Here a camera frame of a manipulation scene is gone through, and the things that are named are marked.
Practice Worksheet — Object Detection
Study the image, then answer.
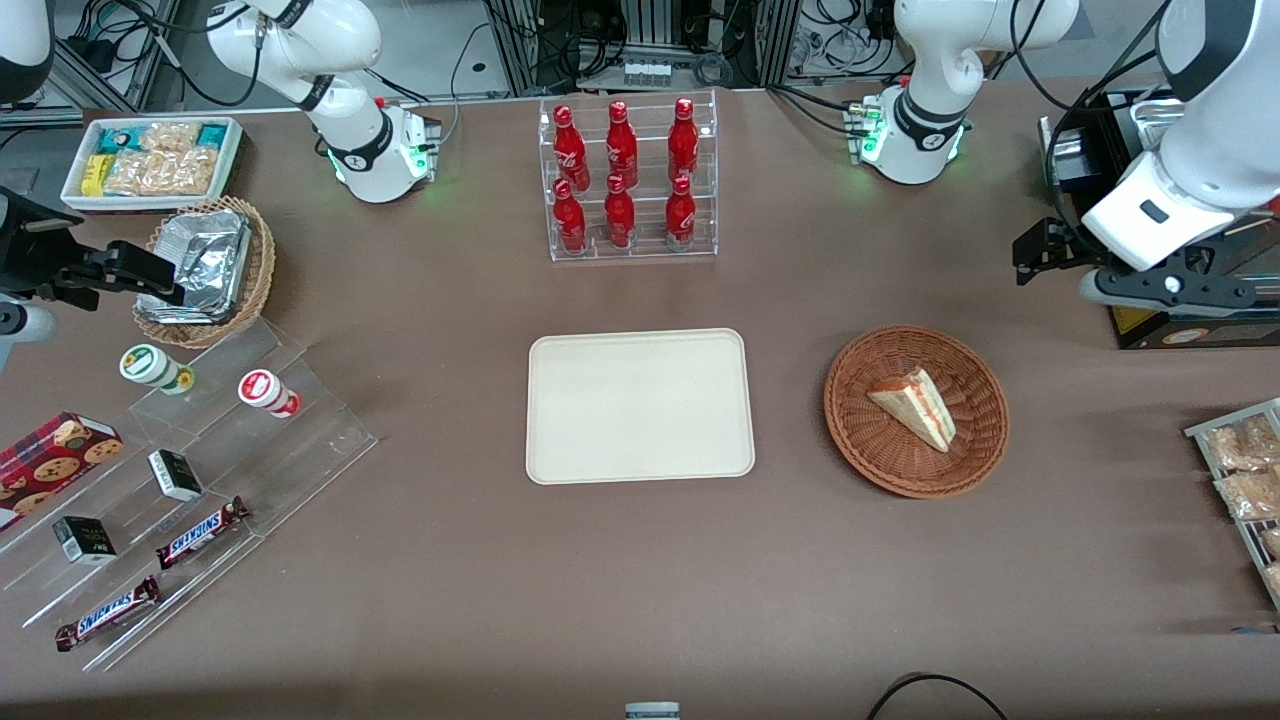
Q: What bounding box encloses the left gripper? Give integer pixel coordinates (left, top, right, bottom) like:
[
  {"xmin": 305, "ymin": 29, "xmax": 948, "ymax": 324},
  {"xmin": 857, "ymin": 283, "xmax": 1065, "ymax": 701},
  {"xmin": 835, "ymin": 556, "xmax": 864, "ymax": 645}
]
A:
[{"xmin": 1012, "ymin": 215, "xmax": 1280, "ymax": 321}]

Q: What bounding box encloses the brown woven round basket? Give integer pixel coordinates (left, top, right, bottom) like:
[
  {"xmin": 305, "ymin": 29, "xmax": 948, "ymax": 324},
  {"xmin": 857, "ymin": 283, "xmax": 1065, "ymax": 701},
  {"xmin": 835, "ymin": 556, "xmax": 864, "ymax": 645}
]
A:
[{"xmin": 823, "ymin": 325, "xmax": 1011, "ymax": 499}]

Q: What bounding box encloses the Snickers bar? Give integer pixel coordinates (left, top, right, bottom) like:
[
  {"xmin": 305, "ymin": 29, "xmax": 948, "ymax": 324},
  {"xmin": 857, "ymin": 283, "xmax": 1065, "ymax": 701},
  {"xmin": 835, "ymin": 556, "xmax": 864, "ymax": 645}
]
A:
[
  {"xmin": 155, "ymin": 496, "xmax": 251, "ymax": 572},
  {"xmin": 54, "ymin": 575, "xmax": 162, "ymax": 653}
]

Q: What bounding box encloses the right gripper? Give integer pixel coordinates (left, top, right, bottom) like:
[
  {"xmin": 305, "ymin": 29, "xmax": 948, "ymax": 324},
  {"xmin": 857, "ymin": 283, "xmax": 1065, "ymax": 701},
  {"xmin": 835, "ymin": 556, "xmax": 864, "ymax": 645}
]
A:
[{"xmin": 0, "ymin": 188, "xmax": 189, "ymax": 373}]

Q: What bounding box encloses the clear acrylic bottle rack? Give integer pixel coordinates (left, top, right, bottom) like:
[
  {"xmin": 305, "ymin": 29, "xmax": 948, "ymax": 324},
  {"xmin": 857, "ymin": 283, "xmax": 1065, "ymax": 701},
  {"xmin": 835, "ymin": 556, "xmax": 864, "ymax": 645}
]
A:
[{"xmin": 538, "ymin": 88, "xmax": 719, "ymax": 263}]

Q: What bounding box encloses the black cable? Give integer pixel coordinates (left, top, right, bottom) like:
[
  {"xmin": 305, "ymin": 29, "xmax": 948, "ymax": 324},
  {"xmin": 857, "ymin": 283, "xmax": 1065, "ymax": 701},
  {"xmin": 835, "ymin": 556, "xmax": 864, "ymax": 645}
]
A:
[{"xmin": 866, "ymin": 673, "xmax": 1011, "ymax": 720}]

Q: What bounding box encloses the red lidded cup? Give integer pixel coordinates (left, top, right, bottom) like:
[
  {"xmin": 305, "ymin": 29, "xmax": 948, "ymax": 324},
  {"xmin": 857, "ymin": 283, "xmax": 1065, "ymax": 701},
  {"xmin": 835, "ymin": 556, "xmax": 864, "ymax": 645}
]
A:
[{"xmin": 237, "ymin": 368, "xmax": 302, "ymax": 420}]

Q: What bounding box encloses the black machine yellow panel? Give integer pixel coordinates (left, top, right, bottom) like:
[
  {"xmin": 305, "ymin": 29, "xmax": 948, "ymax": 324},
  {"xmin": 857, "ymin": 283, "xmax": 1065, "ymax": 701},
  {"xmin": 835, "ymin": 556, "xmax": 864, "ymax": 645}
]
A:
[{"xmin": 1040, "ymin": 88, "xmax": 1280, "ymax": 351}]

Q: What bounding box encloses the red cookie box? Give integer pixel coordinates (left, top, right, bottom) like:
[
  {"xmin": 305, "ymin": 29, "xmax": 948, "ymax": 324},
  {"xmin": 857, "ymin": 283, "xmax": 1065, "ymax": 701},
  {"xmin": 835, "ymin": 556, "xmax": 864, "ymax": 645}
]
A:
[{"xmin": 0, "ymin": 411, "xmax": 126, "ymax": 533}]

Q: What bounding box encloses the green lidded cup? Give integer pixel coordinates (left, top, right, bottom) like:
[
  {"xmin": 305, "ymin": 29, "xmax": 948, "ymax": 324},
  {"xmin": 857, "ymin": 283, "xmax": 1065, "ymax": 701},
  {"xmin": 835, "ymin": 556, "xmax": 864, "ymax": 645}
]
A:
[{"xmin": 119, "ymin": 343, "xmax": 197, "ymax": 397}]

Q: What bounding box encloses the aluminium foil container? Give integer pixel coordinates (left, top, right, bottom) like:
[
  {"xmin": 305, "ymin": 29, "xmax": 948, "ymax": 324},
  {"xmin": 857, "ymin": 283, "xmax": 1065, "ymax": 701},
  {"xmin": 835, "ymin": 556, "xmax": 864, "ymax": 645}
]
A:
[{"xmin": 135, "ymin": 208, "xmax": 253, "ymax": 327}]

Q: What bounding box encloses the cream rectangular tray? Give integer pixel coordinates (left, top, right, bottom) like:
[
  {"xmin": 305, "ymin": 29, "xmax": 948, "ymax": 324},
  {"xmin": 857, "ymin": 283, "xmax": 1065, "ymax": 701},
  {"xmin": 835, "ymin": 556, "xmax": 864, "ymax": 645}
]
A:
[{"xmin": 526, "ymin": 328, "xmax": 756, "ymax": 486}]

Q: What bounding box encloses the triangular sandwich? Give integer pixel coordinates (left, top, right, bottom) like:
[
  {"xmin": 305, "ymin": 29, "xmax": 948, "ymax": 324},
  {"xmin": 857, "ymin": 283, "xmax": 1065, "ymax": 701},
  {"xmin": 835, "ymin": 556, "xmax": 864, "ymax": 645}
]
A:
[{"xmin": 866, "ymin": 368, "xmax": 958, "ymax": 454}]

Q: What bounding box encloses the clear acrylic stepped display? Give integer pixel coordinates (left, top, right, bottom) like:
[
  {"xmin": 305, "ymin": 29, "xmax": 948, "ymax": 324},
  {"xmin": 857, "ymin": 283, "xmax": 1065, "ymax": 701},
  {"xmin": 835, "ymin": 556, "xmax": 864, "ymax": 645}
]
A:
[{"xmin": 0, "ymin": 318, "xmax": 379, "ymax": 673}]

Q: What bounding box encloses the small black box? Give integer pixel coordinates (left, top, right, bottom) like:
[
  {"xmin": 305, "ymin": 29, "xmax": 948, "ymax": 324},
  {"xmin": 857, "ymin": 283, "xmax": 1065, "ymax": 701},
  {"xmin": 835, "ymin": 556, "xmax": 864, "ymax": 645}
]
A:
[
  {"xmin": 51, "ymin": 515, "xmax": 119, "ymax": 567},
  {"xmin": 147, "ymin": 448, "xmax": 205, "ymax": 504}
]

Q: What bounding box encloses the aluminium profile frame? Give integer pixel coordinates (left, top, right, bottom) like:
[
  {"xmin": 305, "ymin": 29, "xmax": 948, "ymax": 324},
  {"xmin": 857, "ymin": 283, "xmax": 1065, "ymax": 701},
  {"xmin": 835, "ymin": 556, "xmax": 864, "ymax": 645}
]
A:
[
  {"xmin": 480, "ymin": 0, "xmax": 801, "ymax": 96},
  {"xmin": 50, "ymin": 0, "xmax": 181, "ymax": 113}
]

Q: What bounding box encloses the red cola bottle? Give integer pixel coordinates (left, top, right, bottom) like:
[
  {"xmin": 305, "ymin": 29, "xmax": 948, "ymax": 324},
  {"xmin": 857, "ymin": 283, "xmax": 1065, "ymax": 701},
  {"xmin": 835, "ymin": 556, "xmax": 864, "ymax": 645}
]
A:
[
  {"xmin": 552, "ymin": 178, "xmax": 589, "ymax": 255},
  {"xmin": 604, "ymin": 100, "xmax": 639, "ymax": 191},
  {"xmin": 667, "ymin": 97, "xmax": 700, "ymax": 186},
  {"xmin": 603, "ymin": 174, "xmax": 637, "ymax": 249},
  {"xmin": 552, "ymin": 104, "xmax": 591, "ymax": 193},
  {"xmin": 664, "ymin": 175, "xmax": 698, "ymax": 246}
]

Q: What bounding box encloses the light wicker basket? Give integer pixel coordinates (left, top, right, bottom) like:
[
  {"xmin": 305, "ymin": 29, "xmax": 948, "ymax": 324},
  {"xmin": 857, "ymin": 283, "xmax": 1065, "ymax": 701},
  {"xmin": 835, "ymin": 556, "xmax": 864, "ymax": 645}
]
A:
[{"xmin": 133, "ymin": 195, "xmax": 277, "ymax": 350}]

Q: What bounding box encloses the white rectangular snack bin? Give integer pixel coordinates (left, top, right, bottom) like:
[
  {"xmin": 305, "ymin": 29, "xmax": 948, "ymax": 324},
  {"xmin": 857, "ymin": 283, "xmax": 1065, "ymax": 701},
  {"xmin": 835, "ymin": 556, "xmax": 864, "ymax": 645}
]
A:
[{"xmin": 60, "ymin": 115, "xmax": 246, "ymax": 214}]

